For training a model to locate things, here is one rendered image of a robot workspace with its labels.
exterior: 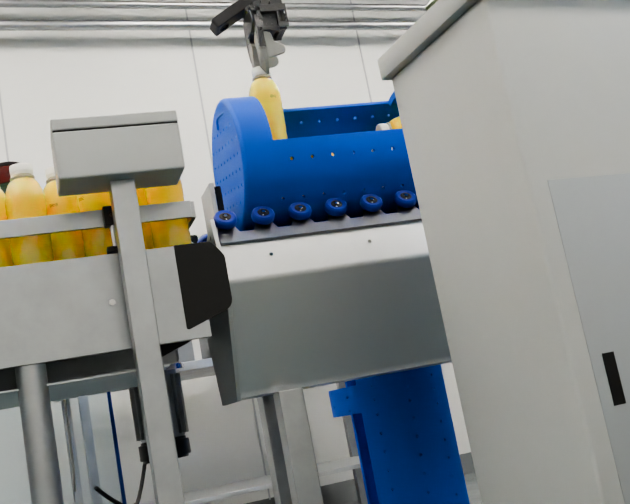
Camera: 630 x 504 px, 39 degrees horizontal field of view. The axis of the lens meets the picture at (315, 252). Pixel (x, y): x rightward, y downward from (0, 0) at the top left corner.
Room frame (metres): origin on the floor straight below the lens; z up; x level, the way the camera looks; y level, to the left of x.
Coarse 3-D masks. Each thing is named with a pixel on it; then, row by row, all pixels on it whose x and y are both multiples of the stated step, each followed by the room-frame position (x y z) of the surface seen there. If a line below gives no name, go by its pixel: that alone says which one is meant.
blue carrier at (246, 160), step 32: (224, 128) 1.71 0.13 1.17; (256, 128) 1.63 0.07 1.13; (288, 128) 1.88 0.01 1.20; (320, 128) 1.91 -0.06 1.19; (352, 128) 1.94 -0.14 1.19; (224, 160) 1.75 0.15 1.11; (256, 160) 1.62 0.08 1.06; (288, 160) 1.64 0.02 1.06; (320, 160) 1.66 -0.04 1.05; (352, 160) 1.69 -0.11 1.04; (384, 160) 1.71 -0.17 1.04; (224, 192) 1.80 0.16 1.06; (256, 192) 1.64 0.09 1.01; (288, 192) 1.67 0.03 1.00; (320, 192) 1.69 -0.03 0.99; (352, 192) 1.72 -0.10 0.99; (384, 192) 1.75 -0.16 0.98; (288, 224) 1.75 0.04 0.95
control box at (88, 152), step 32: (64, 128) 1.32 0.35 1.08; (96, 128) 1.34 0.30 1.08; (128, 128) 1.35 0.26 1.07; (160, 128) 1.37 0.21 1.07; (64, 160) 1.32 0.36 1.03; (96, 160) 1.33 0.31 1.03; (128, 160) 1.35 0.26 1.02; (160, 160) 1.36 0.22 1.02; (64, 192) 1.39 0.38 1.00; (96, 192) 1.42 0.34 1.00
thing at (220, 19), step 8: (240, 0) 1.75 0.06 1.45; (248, 0) 1.75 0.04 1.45; (232, 8) 1.74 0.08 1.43; (240, 8) 1.75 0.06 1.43; (216, 16) 1.73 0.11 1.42; (224, 16) 1.74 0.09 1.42; (232, 16) 1.74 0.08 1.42; (240, 16) 1.77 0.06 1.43; (216, 24) 1.73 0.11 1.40; (224, 24) 1.74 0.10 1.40; (232, 24) 1.78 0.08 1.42; (216, 32) 1.76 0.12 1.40
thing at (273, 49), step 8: (264, 32) 1.75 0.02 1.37; (256, 40) 1.74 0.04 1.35; (272, 40) 1.75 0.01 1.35; (256, 48) 1.75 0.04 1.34; (264, 48) 1.73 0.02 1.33; (272, 48) 1.75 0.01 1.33; (280, 48) 1.75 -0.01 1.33; (264, 56) 1.73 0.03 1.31; (272, 56) 1.74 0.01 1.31; (264, 64) 1.74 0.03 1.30
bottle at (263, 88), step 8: (256, 80) 1.75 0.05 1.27; (264, 80) 1.74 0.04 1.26; (272, 80) 1.75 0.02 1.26; (256, 88) 1.74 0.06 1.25; (264, 88) 1.74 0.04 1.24; (272, 88) 1.74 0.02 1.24; (256, 96) 1.74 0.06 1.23; (264, 96) 1.74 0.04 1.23; (272, 96) 1.74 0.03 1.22; (280, 96) 1.76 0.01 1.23; (264, 104) 1.74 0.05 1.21; (272, 104) 1.74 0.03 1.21; (280, 104) 1.76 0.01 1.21; (272, 112) 1.74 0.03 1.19; (280, 112) 1.75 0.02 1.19; (272, 120) 1.74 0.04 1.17; (280, 120) 1.75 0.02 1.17; (272, 128) 1.74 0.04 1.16; (280, 128) 1.74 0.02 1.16; (272, 136) 1.73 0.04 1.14; (280, 136) 1.74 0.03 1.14
